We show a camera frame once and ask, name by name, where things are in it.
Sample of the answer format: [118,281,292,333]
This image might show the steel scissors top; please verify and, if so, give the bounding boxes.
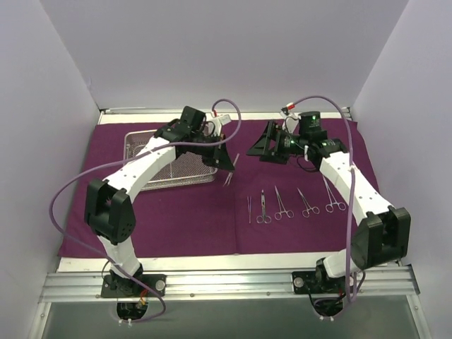
[256,190,271,224]

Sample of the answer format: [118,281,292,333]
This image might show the wire mesh instrument tray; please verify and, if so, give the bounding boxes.
[124,129,217,191]

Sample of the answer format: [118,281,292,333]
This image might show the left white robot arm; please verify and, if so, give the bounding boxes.
[84,106,234,296]

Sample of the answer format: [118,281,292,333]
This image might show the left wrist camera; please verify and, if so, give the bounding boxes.
[211,114,232,129]

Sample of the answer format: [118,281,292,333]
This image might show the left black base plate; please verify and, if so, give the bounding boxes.
[100,273,167,299]

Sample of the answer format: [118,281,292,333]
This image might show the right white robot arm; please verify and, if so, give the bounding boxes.
[246,111,411,292]

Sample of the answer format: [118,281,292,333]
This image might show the purple cloth wrap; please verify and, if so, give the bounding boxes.
[58,118,396,258]

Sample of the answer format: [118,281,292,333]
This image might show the thin steel tweezers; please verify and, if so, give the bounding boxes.
[246,196,252,225]

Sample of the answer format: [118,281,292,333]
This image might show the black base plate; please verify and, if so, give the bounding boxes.
[291,270,346,295]
[100,273,167,299]

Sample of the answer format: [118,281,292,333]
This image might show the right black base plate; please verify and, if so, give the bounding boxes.
[291,270,346,295]

